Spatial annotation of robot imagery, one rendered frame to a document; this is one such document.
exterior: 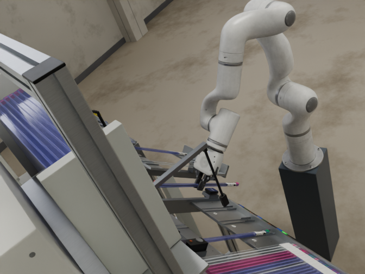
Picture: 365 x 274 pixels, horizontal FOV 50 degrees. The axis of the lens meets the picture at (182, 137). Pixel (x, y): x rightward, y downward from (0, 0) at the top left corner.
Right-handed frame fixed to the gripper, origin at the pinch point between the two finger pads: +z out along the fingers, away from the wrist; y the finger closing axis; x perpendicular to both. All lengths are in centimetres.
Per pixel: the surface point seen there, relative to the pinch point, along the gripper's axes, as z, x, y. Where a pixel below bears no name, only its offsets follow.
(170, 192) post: 15.7, 20.7, -30.3
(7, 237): -3, -97, 49
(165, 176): -7.0, -44.1, 22.0
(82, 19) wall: -73, 140, -393
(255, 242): 9.8, 8.6, 27.6
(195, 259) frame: 0, -58, 51
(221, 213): 9.2, 15.5, 5.0
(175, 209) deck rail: 14.8, 1.5, -7.8
